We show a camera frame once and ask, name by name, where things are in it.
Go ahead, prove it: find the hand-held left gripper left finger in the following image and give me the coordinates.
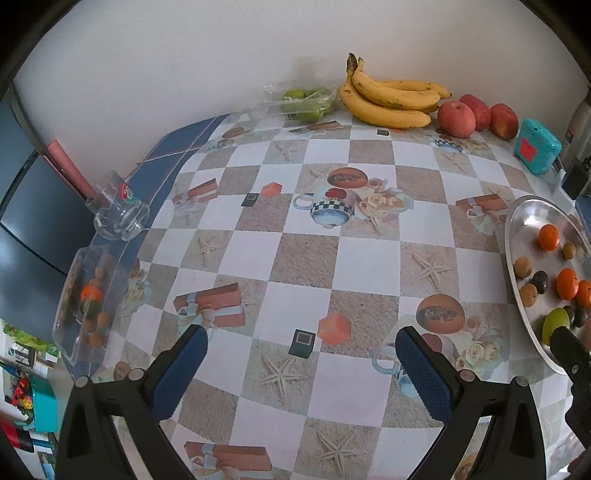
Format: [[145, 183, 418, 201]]
[[53, 325, 209, 480]]

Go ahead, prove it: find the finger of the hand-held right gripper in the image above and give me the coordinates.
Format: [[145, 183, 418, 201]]
[[549, 325, 591, 393]]

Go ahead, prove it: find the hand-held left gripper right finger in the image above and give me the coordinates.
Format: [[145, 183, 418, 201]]
[[396, 325, 548, 480]]

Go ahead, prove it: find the green pear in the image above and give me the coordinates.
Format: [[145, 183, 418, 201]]
[[542, 308, 570, 346]]

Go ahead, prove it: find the round metal plate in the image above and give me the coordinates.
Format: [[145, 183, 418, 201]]
[[504, 195, 591, 374]]

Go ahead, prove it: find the teal storage bin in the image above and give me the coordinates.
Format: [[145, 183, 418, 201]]
[[30, 385, 58, 432]]

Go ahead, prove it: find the clear plastic container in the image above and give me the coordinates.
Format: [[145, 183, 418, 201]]
[[53, 244, 139, 370]]

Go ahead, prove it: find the colourful toy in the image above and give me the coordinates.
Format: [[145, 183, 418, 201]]
[[4, 376, 35, 416]]

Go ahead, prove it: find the black charger block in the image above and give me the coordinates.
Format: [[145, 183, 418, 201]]
[[562, 164, 589, 200]]

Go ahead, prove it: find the glass mug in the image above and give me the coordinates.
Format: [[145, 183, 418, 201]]
[[85, 170, 151, 241]]

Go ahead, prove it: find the teal box with red label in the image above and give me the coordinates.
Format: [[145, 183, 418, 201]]
[[514, 117, 563, 175]]

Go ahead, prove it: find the steel thermos jug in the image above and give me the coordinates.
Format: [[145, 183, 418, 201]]
[[566, 99, 591, 162]]

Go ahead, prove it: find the red apple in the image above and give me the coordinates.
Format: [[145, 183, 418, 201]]
[[459, 94, 491, 131], [489, 104, 519, 140], [437, 102, 476, 138]]

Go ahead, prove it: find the yellow banana bunch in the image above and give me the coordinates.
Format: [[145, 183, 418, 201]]
[[338, 52, 452, 129]]

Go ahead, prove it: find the clear bag of green fruit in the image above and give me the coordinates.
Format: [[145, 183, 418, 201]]
[[263, 84, 338, 123]]

